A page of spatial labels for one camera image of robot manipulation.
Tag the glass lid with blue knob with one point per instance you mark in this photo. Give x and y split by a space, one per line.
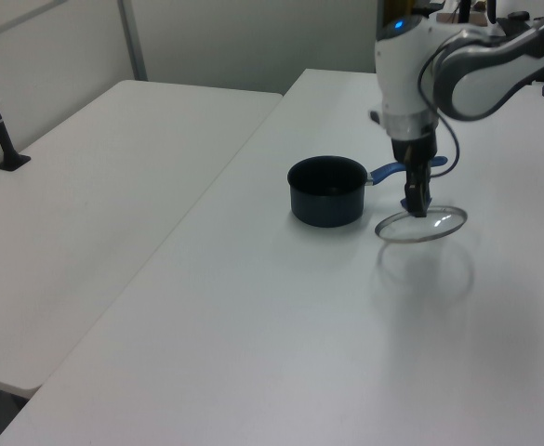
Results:
448 218

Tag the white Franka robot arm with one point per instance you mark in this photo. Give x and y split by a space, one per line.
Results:
404 69

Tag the grey metal partition post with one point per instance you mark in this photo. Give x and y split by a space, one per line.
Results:
132 42

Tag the black computer mouse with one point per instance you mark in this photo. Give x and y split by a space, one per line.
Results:
518 15

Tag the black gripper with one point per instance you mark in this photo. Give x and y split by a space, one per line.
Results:
415 148

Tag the black monitor stand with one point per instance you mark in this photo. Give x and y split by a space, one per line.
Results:
463 11

